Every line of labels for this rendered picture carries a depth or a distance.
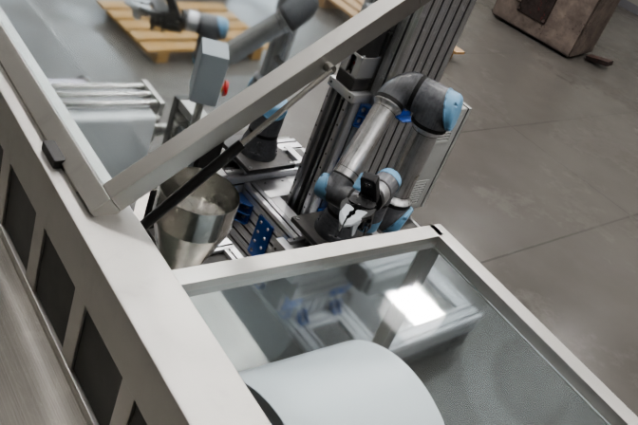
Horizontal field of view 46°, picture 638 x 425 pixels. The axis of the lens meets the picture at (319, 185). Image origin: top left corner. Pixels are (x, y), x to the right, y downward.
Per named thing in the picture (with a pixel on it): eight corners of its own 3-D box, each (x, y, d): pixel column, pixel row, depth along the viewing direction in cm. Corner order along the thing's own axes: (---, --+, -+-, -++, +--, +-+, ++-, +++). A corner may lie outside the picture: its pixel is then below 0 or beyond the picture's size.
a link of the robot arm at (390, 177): (396, 196, 223) (407, 174, 219) (384, 212, 214) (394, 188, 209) (373, 184, 225) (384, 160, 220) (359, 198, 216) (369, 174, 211)
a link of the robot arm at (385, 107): (393, 52, 229) (309, 188, 220) (425, 68, 226) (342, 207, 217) (393, 68, 240) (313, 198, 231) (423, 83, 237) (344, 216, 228)
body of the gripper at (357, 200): (364, 237, 200) (380, 218, 210) (371, 210, 196) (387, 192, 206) (338, 226, 202) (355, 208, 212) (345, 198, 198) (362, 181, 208)
